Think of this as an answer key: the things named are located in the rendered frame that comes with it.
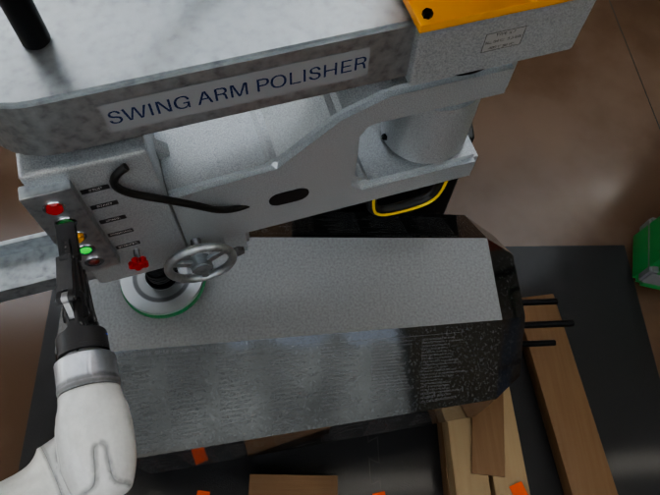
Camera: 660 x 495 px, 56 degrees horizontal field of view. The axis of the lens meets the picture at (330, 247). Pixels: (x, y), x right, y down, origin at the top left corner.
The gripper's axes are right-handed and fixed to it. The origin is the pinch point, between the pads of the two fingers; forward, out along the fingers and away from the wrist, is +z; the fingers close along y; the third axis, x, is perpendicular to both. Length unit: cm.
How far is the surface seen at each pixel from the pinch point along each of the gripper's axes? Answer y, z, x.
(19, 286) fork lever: 30.2, 10.9, -19.4
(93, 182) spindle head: -6.9, 5.8, 7.1
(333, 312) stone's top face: 60, -4, 47
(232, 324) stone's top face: 60, 1, 21
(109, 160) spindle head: -11.2, 5.9, 11.0
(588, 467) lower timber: 133, -60, 126
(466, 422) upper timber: 122, -34, 87
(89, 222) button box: 1.9, 4.1, 3.5
